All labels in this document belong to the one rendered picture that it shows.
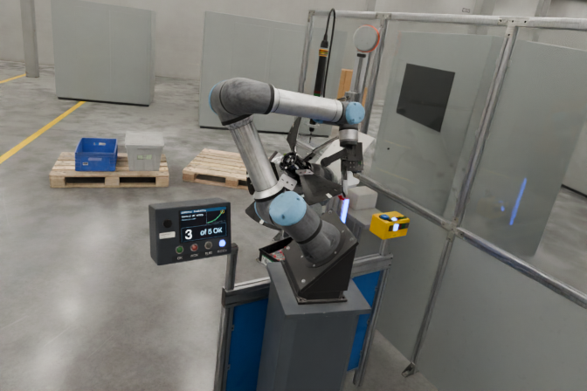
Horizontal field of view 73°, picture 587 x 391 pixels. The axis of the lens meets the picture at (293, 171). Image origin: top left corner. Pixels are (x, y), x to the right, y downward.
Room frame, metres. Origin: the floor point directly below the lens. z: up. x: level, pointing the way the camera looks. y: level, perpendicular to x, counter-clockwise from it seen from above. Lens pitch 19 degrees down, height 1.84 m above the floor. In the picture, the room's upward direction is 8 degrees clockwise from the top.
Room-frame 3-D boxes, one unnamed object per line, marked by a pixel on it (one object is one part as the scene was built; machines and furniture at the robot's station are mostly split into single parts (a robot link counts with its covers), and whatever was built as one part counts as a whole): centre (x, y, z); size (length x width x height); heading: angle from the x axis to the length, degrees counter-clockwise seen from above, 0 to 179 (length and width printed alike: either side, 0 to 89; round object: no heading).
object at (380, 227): (1.79, -0.50, 1.02); 0.16 x 0.10 x 0.11; 123
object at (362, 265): (1.58, -0.17, 0.82); 0.90 x 0.04 x 0.08; 123
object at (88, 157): (4.33, 2.27, 0.25); 0.60 x 0.41 x 0.22; 23
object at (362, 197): (2.41, -0.44, 0.92); 0.17 x 0.16 x 0.11; 123
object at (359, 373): (1.81, -0.53, 0.39); 0.04 x 0.04 x 0.78; 33
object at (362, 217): (2.33, -0.46, 0.85); 0.36 x 0.24 x 0.03; 33
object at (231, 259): (1.34, 0.19, 0.96); 0.03 x 0.03 x 0.20; 33
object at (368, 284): (1.58, -0.17, 0.45); 0.82 x 0.02 x 0.66; 123
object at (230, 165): (4.99, 0.72, 0.07); 1.20 x 1.00 x 0.15; 90
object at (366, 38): (2.60, -0.33, 1.88); 0.16 x 0.07 x 0.16; 68
